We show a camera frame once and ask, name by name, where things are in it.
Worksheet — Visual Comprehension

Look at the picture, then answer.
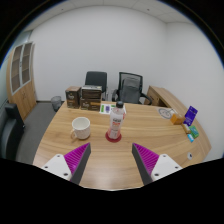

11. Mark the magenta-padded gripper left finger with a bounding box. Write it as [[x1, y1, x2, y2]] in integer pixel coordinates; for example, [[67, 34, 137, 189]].
[[40, 142, 92, 186]]

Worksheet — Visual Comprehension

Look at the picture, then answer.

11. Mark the brown carton with orange stripe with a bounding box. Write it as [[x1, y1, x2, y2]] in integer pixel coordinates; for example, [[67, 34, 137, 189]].
[[79, 97, 102, 112]]

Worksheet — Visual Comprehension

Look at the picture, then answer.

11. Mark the green packet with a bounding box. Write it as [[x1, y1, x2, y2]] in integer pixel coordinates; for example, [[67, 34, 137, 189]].
[[188, 125, 200, 139]]

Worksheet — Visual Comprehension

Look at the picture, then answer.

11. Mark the black leather sofa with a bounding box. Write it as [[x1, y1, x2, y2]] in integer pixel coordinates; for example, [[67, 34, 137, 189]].
[[0, 103, 26, 161]]

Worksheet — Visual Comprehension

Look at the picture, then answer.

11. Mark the black solid-back office chair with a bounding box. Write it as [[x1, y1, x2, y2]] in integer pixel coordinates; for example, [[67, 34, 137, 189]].
[[84, 70, 109, 101]]

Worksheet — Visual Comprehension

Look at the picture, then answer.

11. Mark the wooden side desk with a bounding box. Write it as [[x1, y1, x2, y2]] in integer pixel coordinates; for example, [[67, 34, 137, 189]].
[[146, 85, 182, 110]]

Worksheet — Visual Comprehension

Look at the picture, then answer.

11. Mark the grey waste bin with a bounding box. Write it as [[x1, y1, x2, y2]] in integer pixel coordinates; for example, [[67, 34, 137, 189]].
[[50, 95, 63, 112]]

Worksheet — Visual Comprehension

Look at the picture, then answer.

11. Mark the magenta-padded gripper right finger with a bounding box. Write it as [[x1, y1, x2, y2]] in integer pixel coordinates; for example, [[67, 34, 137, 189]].
[[131, 142, 184, 186]]

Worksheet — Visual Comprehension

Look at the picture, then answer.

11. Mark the small dark brown carton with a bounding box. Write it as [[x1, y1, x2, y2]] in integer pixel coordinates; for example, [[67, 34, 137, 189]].
[[64, 85, 82, 110]]

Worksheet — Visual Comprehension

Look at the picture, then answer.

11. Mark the flat round red coaster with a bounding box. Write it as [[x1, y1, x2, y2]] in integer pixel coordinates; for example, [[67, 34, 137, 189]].
[[105, 130, 123, 144]]

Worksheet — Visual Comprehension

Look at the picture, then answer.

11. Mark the grey mesh-back office chair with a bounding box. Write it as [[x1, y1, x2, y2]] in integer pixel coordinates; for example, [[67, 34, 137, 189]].
[[111, 71, 153, 106]]

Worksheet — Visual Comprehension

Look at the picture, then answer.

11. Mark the wooden cabinet with glass doors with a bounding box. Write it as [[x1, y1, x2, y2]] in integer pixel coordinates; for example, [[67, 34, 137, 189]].
[[5, 41, 38, 122]]

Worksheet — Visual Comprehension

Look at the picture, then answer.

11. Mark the purple standing card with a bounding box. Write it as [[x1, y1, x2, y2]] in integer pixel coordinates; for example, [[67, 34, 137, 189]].
[[183, 105, 199, 127]]

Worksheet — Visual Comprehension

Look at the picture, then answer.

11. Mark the clear bottle with black cap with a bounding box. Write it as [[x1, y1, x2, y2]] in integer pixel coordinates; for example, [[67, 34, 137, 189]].
[[107, 100, 127, 141]]

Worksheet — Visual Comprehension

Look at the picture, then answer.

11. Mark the dark brown flat carton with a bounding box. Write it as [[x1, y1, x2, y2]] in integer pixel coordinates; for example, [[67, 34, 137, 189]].
[[80, 84, 103, 100]]

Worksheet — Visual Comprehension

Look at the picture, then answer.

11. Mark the small orange box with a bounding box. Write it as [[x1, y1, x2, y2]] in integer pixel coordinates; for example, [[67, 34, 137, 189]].
[[170, 113, 186, 126]]

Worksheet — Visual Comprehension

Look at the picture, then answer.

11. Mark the white green printed leaflet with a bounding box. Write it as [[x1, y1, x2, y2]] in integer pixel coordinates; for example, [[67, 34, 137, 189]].
[[99, 103, 118, 115]]

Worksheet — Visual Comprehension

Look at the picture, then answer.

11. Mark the white ceramic mug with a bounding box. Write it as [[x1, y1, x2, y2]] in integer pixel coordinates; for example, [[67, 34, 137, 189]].
[[69, 116, 92, 141]]

